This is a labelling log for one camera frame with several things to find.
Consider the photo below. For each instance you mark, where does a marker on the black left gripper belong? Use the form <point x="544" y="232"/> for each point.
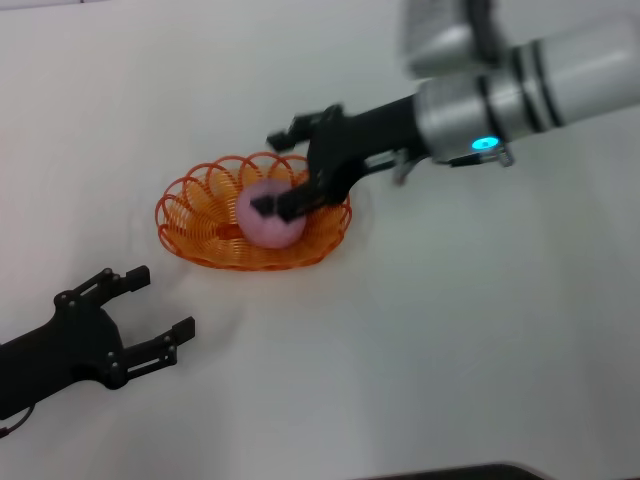
<point x="60" y="350"/>

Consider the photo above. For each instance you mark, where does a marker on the orange woven plastic basket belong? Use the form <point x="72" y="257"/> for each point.
<point x="200" y="230"/>

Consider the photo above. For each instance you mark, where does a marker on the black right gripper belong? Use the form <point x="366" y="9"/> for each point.
<point x="370" y="135"/>

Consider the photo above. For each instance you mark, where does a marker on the dark robot torso edge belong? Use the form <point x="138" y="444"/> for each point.
<point x="450" y="472"/>

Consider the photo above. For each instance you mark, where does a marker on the pink peach with green stem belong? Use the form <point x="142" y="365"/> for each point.
<point x="270" y="227"/>

